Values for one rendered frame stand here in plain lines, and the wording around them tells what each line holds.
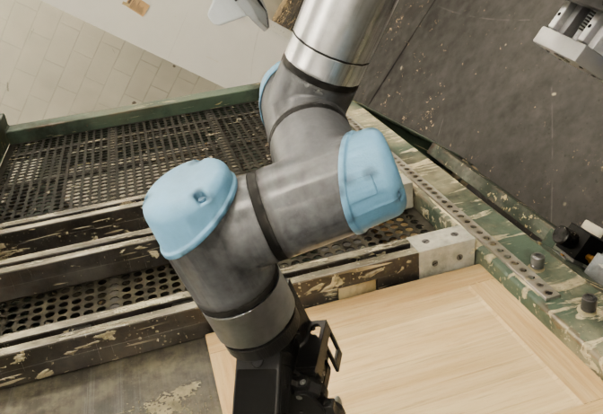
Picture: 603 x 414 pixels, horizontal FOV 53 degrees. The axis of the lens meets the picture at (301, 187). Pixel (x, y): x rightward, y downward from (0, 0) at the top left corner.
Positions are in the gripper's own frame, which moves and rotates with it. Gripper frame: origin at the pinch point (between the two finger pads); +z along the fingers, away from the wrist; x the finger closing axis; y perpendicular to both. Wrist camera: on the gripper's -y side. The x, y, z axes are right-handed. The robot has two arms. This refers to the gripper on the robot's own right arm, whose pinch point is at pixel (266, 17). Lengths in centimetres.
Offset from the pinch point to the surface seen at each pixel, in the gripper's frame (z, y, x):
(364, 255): 50, 20, -28
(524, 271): 66, -6, -25
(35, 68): -69, 350, -450
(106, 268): 25, 71, -29
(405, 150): 55, 14, -85
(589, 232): 73, -19, -38
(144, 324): 31, 53, -6
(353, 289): 53, 24, -23
